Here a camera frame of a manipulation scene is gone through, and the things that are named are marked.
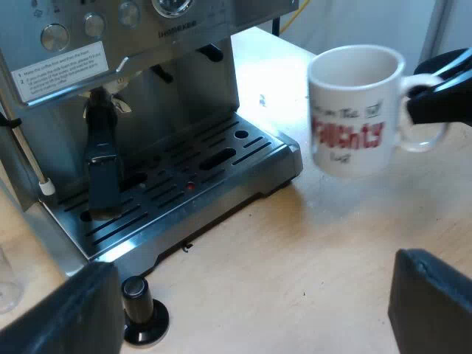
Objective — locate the steel espresso machine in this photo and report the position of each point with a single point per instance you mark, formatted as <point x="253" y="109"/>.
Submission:
<point x="228" y="177"/>

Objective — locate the small black tamper with knob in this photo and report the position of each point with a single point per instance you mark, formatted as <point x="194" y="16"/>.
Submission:
<point x="138" y="306"/>

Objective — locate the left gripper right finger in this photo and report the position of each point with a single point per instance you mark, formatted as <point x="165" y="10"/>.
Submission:
<point x="431" y="306"/>

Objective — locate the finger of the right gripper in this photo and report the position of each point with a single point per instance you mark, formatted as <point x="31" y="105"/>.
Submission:
<point x="439" y="108"/>
<point x="451" y="62"/>

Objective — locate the clear measuring glass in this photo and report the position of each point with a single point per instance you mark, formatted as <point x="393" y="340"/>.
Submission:
<point x="9" y="287"/>

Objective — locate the white mug red black print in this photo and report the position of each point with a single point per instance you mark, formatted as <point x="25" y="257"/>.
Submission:
<point x="350" y="121"/>

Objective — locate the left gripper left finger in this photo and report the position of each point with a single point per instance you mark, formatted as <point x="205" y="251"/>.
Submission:
<point x="62" y="317"/>

